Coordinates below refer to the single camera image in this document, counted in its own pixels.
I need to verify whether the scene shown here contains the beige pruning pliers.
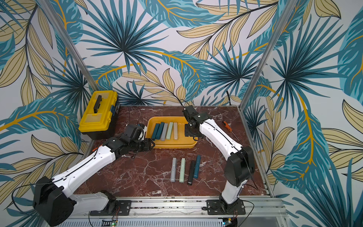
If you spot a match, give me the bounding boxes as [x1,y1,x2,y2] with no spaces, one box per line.
[173,122,178,140]

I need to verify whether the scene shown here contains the light green pruning pliers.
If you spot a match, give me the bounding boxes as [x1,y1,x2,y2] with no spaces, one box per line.
[166,122,174,140]

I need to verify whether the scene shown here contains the dark teal pruning pliers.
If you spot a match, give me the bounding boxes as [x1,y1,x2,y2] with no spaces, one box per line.
[152,124,160,141]

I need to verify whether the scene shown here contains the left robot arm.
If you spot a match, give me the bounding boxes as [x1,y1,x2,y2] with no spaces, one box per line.
[33,124,155,227]

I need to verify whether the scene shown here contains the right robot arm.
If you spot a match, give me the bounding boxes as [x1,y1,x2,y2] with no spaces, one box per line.
[182,106,255,206]

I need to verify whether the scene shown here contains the black pruning pliers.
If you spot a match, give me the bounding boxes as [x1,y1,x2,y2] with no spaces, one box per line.
[187,160,196,185]

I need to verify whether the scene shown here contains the light grey pruning pliers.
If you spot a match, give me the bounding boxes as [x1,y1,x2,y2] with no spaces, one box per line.
[170,158,177,183]

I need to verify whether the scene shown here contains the teal pruning pliers right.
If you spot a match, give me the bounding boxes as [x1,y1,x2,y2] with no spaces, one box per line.
[193,155,201,179]

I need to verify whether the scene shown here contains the mint green pruning pliers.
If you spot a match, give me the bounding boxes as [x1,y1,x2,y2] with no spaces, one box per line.
[179,158,186,183]

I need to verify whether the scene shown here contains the orange screwdriver right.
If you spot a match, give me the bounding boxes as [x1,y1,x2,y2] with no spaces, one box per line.
[222,121,240,141]

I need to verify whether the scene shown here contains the yellow black toolbox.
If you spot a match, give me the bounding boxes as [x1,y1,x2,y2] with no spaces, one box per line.
[78,90,119,140]

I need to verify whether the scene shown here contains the aluminium front rail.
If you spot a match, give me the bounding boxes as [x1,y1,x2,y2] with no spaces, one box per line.
[61,196,293,227]

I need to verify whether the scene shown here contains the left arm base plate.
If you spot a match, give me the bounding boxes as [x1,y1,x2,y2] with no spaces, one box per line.
[90,200,131,216]

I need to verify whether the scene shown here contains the right aluminium frame post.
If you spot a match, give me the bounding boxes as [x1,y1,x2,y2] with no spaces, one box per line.
[239,0,297,112]

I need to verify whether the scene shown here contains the aluminium frame post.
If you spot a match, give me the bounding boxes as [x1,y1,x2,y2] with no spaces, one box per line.
[239,0,297,112]
[38,0,98,91]

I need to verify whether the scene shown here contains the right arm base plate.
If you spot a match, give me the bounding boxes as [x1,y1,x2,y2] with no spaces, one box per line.
[206,199,246,216]

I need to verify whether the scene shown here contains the left aluminium frame post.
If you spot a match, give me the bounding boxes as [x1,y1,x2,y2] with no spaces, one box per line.
[38,0,98,91]

